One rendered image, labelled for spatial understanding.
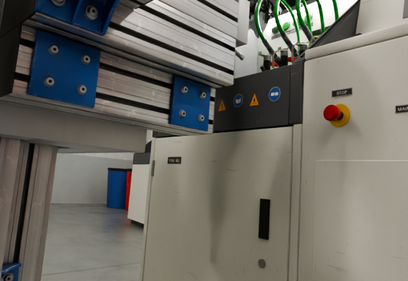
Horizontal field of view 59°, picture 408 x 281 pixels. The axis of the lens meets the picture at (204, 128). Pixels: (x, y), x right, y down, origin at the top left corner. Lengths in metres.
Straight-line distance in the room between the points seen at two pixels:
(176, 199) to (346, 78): 0.69
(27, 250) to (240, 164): 0.58
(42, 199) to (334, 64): 0.68
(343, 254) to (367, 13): 0.72
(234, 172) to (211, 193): 0.12
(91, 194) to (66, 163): 0.87
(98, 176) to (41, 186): 7.47
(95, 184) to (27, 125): 7.59
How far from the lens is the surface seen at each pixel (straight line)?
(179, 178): 1.25
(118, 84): 0.56
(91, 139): 0.63
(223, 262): 1.08
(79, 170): 7.98
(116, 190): 7.25
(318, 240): 0.87
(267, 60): 1.38
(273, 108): 0.97
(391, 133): 0.80
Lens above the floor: 0.63
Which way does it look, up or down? 8 degrees up
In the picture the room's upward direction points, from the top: 4 degrees clockwise
